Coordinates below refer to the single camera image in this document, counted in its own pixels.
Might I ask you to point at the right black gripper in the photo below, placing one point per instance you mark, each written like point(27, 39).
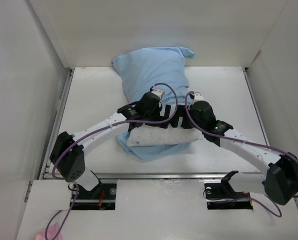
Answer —
point(181, 111)

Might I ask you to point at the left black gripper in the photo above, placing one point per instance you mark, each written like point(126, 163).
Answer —
point(166, 114)

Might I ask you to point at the white pillow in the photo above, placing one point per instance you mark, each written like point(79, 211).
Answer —
point(153, 136)

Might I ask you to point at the light blue pillowcase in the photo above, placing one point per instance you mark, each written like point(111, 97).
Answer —
point(140, 70)

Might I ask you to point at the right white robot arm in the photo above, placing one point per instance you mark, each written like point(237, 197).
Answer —
point(279, 170)

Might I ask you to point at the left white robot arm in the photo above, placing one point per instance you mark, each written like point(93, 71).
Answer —
point(69, 151)

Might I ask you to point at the pink plastic bag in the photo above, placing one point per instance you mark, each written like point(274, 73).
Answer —
point(50, 233)

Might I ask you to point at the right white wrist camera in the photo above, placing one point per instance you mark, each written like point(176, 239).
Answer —
point(196, 97)

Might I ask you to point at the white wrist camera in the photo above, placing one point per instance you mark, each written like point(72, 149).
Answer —
point(159, 93)
point(196, 97)

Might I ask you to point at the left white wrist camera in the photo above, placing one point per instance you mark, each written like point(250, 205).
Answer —
point(159, 93)

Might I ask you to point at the aluminium front rail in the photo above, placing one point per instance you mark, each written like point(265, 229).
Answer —
point(164, 176)

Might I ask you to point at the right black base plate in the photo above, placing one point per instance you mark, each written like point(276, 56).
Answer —
point(222, 197)

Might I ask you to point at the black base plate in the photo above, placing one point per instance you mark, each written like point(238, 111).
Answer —
point(222, 197)
point(101, 199)

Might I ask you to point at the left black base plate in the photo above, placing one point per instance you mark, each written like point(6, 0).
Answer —
point(101, 199)

